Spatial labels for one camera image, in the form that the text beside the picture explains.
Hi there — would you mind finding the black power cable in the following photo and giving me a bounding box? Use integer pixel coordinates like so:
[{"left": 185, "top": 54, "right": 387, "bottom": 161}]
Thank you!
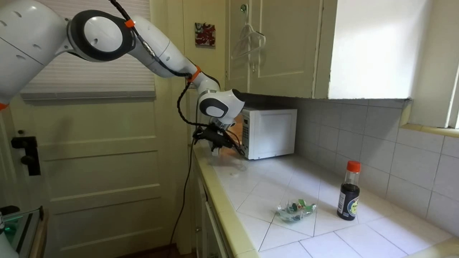
[{"left": 166, "top": 141, "right": 198, "bottom": 258}]

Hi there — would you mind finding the cream upper wall cabinet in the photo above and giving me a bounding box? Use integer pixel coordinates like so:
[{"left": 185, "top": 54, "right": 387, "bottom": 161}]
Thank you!
[{"left": 225, "top": 0, "right": 413, "bottom": 101}]

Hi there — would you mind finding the green tinted tray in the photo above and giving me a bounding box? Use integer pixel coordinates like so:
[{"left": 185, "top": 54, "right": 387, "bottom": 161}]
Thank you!
[{"left": 0, "top": 204, "right": 49, "bottom": 258}]

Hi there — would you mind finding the black coiled robot cable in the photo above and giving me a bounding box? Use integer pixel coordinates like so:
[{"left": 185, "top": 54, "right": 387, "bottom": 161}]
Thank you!
[{"left": 108, "top": 0, "right": 242, "bottom": 151}]

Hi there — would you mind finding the black door latch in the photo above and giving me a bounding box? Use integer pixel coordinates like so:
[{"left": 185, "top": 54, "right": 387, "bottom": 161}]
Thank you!
[{"left": 10, "top": 134, "right": 43, "bottom": 177}]

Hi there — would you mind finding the crumpled clear plastic wrapper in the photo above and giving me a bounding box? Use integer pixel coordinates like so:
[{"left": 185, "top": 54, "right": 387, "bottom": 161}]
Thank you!
[{"left": 274, "top": 197, "right": 318, "bottom": 224}]

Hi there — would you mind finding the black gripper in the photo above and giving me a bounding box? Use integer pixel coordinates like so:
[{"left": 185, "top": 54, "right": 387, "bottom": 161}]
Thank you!
[{"left": 192, "top": 121, "right": 240, "bottom": 150}]

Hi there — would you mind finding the soy sauce bottle orange cap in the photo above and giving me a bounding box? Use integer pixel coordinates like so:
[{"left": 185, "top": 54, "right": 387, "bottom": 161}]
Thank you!
[{"left": 336, "top": 159, "right": 363, "bottom": 222}]

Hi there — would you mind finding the cream lower counter cabinet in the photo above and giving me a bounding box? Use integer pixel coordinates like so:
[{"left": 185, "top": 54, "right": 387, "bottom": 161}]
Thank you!
[{"left": 191, "top": 156, "right": 237, "bottom": 258}]

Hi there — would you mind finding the white microwave oven body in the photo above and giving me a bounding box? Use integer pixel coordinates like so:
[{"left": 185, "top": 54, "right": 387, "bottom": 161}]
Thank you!
[{"left": 231, "top": 105, "right": 298, "bottom": 160}]

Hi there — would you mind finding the cream panelled door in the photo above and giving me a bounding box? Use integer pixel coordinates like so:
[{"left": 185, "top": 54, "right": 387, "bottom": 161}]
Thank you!
[{"left": 0, "top": 47, "right": 189, "bottom": 258}]

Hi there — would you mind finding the small red wall picture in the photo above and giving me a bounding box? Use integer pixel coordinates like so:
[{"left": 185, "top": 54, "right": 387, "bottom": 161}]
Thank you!
[{"left": 194, "top": 21, "right": 217, "bottom": 48}]

